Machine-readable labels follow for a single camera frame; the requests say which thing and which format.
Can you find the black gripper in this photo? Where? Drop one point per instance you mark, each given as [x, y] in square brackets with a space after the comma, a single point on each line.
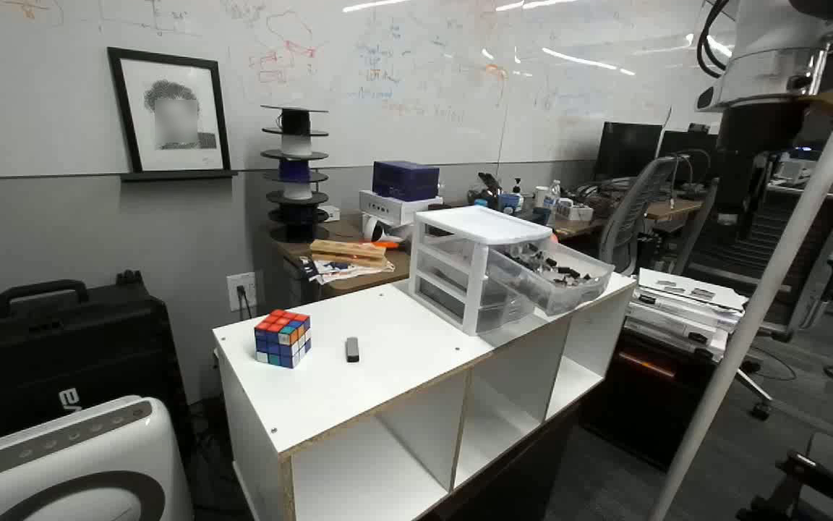
[760, 134]

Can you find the small dark rectangular object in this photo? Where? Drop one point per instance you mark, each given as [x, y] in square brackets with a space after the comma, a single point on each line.
[350, 350]

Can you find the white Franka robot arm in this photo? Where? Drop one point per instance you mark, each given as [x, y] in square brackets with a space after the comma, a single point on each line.
[773, 46]

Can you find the clear plastic open drawer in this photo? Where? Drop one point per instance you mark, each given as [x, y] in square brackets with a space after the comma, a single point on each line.
[571, 290]

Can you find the clear plastic drawer organizer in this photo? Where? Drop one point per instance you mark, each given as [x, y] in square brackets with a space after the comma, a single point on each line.
[478, 225]

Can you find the grey metal desk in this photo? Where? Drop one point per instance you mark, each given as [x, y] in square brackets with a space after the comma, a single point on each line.
[821, 222]

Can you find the black computer monitor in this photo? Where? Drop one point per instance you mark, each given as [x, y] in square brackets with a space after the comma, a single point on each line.
[626, 148]

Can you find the grey office chair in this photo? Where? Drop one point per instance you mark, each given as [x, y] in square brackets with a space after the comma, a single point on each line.
[629, 208]

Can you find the white pole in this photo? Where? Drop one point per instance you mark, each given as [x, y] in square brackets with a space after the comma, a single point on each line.
[763, 290]

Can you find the stack of white papers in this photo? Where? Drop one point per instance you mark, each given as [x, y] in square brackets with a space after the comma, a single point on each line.
[685, 299]

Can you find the white bottle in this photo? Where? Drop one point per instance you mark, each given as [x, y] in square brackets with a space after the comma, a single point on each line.
[545, 198]

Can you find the black stand base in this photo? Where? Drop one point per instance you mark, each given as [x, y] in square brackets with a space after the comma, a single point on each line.
[810, 489]

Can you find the purple box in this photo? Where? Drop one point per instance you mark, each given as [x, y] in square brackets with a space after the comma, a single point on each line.
[405, 180]

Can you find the white flat box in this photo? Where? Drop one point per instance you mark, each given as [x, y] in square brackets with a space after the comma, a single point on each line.
[397, 208]

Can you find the papers with print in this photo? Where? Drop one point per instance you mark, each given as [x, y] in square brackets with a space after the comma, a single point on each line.
[353, 271]

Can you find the tan wooden plank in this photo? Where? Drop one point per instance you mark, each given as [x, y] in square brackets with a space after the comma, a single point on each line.
[347, 250]

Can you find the white shelf table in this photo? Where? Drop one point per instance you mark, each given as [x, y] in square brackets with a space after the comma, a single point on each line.
[376, 364]

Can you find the black spool tower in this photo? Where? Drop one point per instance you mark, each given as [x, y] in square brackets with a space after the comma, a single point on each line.
[296, 198]

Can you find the wooden desk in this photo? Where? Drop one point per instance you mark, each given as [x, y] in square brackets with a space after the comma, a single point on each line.
[289, 256]

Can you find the colourful cube box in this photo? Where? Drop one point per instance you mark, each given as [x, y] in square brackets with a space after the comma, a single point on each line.
[280, 337]

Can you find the black framed picture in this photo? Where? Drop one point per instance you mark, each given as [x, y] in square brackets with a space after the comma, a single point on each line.
[172, 117]

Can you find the white rounded appliance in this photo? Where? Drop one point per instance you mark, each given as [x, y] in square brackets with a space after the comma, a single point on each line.
[152, 435]

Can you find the black hard carrying case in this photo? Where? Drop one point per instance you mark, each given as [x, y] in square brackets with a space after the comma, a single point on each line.
[49, 358]

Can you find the white wall outlet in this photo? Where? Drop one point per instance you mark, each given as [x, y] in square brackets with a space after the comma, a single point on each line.
[240, 290]

